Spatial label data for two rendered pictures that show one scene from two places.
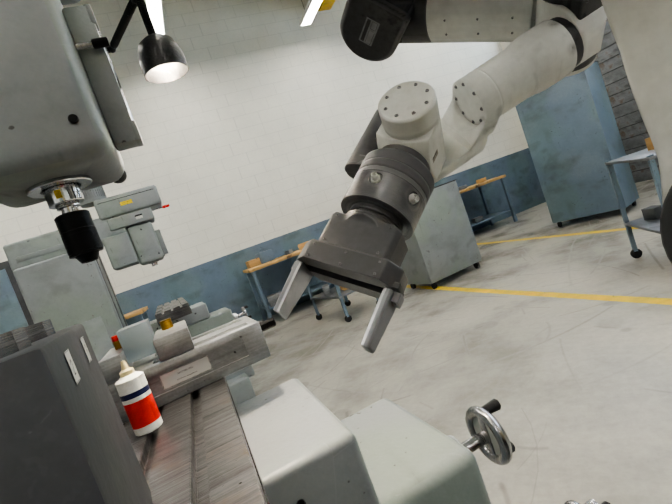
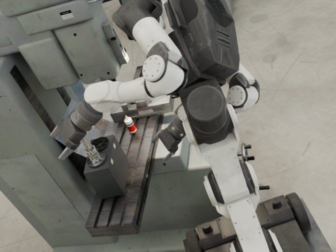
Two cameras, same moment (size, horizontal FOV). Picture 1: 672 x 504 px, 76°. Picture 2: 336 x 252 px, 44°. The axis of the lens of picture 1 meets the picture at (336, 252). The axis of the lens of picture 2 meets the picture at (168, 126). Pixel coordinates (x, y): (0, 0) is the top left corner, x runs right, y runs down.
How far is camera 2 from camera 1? 1.63 m
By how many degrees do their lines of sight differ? 51
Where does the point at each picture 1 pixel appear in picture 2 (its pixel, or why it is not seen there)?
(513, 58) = not seen: hidden behind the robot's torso
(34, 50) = (97, 56)
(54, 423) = (110, 174)
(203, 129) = not seen: outside the picture
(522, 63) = not seen: hidden behind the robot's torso
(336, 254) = (163, 139)
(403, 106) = (182, 115)
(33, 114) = (99, 71)
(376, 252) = (169, 144)
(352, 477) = (178, 162)
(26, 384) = (107, 171)
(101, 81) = (114, 47)
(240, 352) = (162, 109)
